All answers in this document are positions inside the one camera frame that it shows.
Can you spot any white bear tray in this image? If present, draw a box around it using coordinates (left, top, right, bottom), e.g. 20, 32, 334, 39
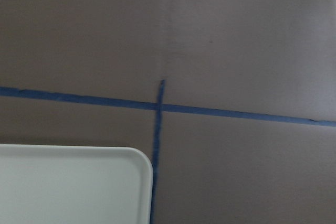
1, 144, 153, 223

